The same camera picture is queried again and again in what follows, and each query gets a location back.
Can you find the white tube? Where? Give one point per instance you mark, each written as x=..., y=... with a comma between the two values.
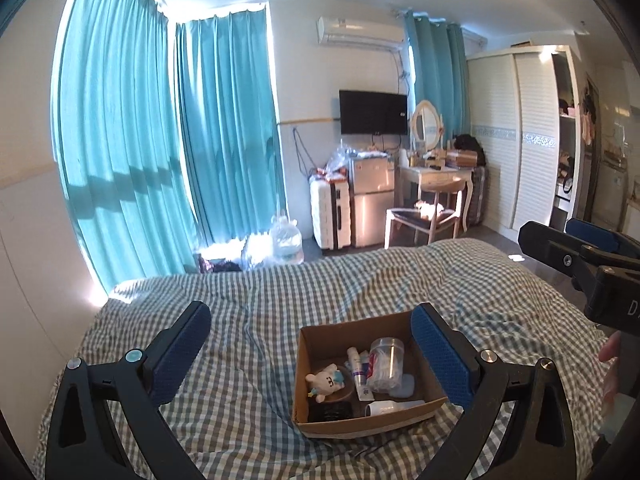
x=356, y=370

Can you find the white cylindrical bottle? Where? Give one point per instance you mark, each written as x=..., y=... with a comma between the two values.
x=395, y=407

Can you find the white air conditioner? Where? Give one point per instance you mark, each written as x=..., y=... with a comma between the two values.
x=360, y=30

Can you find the black bag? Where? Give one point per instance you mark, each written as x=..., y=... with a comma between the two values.
x=470, y=147

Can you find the white sliding-door wardrobe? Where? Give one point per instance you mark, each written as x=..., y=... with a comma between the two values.
x=510, y=140

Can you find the black case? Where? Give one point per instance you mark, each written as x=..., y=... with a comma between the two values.
x=327, y=412

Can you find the clear water jug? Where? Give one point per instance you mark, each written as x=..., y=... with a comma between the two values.
x=287, y=242

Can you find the crumpled clear plastic bag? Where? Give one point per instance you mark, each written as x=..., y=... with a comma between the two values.
x=256, y=252

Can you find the oval white-framed mirror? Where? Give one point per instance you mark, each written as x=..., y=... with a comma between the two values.
x=426, y=125

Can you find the white plush toy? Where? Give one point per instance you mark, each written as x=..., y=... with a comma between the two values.
x=327, y=380

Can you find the silver mini fridge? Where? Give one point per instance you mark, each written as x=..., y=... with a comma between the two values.
x=372, y=200

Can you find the white suitcase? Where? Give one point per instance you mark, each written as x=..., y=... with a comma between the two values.
x=327, y=215

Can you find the brown cardboard box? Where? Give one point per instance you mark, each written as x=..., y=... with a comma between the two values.
x=360, y=427

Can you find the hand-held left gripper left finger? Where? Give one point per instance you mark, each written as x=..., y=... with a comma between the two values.
x=180, y=355

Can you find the dark bag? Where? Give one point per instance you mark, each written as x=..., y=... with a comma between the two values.
x=220, y=265

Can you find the clear plastic jar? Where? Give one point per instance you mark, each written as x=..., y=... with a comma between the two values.
x=385, y=365

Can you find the white dressing table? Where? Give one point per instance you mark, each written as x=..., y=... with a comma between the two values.
x=435, y=175

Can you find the person's right hand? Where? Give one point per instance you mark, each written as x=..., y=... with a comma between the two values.
x=609, y=347

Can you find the dark fabric suitcase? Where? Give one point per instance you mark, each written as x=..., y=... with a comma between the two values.
x=480, y=195

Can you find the wooden chair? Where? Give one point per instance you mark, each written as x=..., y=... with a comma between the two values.
x=420, y=222

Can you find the wide teal curtain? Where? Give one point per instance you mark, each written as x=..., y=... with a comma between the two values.
x=120, y=135

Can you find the wall-mounted black television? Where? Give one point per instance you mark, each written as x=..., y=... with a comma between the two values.
x=372, y=112

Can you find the wooden box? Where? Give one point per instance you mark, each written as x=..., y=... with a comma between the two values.
x=460, y=158

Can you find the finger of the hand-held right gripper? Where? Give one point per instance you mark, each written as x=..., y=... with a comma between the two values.
x=595, y=237
x=545, y=242

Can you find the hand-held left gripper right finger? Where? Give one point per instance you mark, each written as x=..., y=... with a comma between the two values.
x=442, y=355

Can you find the grey checked blanket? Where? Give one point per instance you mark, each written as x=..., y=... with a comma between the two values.
x=225, y=310

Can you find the narrow teal curtain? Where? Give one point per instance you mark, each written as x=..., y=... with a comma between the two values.
x=435, y=75

